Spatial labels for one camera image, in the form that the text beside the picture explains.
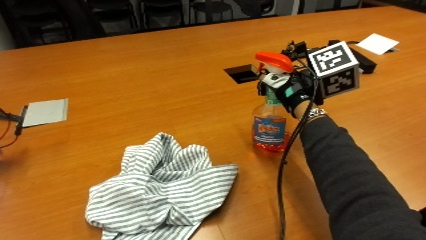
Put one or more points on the orange spray bottle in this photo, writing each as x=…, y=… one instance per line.
x=269, y=130

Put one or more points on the black table socket box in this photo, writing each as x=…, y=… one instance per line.
x=241, y=74

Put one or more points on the white marker cube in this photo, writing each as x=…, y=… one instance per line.
x=333, y=60

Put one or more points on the black office chair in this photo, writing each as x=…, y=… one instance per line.
x=230, y=8
x=162, y=12
x=84, y=16

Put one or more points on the white table hatch lid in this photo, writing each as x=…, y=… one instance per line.
x=378, y=43

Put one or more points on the grey striped cloth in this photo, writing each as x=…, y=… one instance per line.
x=164, y=186

